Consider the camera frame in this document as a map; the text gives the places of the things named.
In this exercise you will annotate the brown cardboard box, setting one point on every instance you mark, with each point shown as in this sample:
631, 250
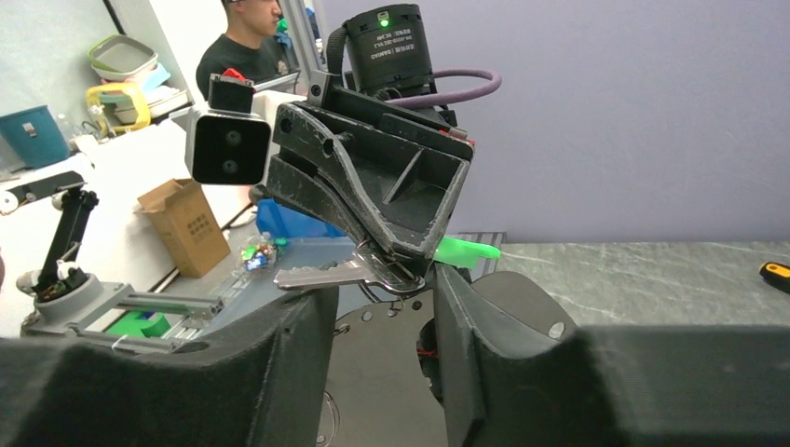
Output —
186, 225

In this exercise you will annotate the blue storage crate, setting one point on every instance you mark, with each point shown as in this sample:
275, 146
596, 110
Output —
280, 221

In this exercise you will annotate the green key tag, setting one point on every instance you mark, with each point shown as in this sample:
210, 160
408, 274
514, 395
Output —
462, 253

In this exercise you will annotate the yellow black screwdriver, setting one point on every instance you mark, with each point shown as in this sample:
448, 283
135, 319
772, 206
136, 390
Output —
777, 275

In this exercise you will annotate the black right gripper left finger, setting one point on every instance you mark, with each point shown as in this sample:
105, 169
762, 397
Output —
258, 381

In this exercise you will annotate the black stand on base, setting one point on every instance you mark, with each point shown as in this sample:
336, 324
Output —
69, 301

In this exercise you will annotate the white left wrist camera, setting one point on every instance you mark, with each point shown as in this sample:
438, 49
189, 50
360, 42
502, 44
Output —
228, 136

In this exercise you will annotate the blue plastic bin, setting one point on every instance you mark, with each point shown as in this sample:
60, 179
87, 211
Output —
35, 137

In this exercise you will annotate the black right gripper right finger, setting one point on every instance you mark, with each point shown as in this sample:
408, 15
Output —
506, 384

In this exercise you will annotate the person in black shirt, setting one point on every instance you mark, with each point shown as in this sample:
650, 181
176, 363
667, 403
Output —
249, 45

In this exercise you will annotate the stacked plastic trays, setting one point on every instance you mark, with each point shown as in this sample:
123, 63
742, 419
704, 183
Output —
134, 90

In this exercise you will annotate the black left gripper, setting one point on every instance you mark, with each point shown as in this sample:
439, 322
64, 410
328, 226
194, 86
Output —
388, 177

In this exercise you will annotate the silver key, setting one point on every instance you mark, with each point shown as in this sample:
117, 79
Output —
363, 268

